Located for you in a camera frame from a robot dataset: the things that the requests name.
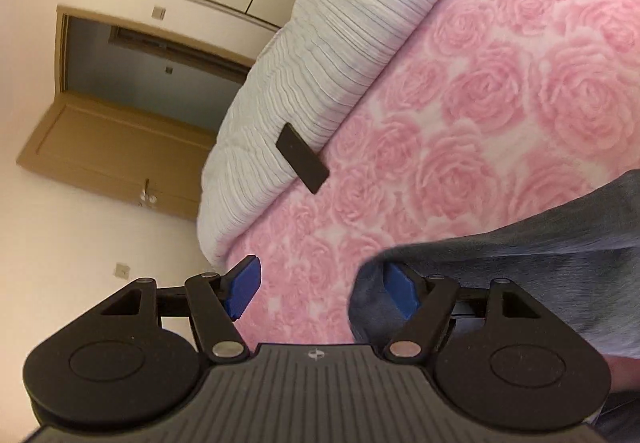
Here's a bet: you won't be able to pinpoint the brown wooden door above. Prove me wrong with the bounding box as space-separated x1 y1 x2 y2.
16 91 215 220

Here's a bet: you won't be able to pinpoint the pink rose fleece blanket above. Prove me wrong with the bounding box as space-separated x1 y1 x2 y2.
229 0 639 345

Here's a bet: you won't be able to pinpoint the dark grey denim jeans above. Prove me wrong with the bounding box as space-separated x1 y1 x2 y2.
348 168 640 443

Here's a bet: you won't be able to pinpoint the black rectangular phone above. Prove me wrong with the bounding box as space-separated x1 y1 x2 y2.
276 122 330 195

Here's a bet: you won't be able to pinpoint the wall switch near door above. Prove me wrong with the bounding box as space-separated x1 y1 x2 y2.
152 7 166 20

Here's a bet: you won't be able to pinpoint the white striped quilt roll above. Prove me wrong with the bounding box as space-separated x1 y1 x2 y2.
196 0 438 267

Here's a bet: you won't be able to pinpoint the lower wall socket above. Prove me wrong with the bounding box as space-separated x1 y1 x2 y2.
114 263 130 279

